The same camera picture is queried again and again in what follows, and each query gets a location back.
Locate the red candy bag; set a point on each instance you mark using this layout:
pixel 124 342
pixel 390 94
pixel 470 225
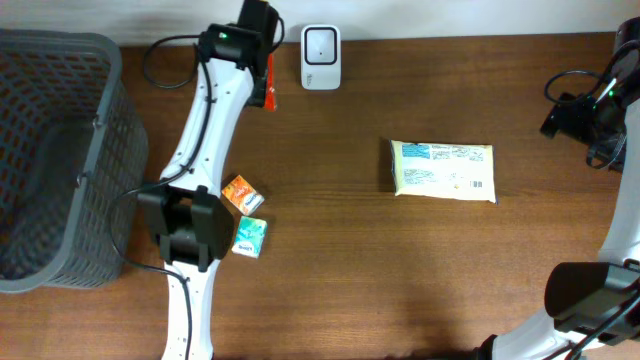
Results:
pixel 270 98

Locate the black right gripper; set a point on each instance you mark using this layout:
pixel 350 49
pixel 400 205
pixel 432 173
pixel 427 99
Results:
pixel 552 118

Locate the grey plastic basket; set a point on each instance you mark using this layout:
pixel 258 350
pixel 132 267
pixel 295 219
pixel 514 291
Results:
pixel 71 143

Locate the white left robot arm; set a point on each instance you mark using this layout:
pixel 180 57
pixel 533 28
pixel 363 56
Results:
pixel 184 212

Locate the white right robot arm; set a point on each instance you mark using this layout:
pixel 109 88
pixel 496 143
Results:
pixel 588 305

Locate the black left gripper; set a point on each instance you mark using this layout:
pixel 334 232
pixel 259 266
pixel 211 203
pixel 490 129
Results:
pixel 260 93

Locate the green Kleenex tissue pack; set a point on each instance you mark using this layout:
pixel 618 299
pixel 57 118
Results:
pixel 250 236

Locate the orange Kleenex tissue pack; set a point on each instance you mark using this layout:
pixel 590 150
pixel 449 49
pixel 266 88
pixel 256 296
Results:
pixel 243 195

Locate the yellow wet wipes pack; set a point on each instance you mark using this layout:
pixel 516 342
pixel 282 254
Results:
pixel 447 171

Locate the white barcode scanner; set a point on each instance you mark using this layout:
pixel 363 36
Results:
pixel 321 57

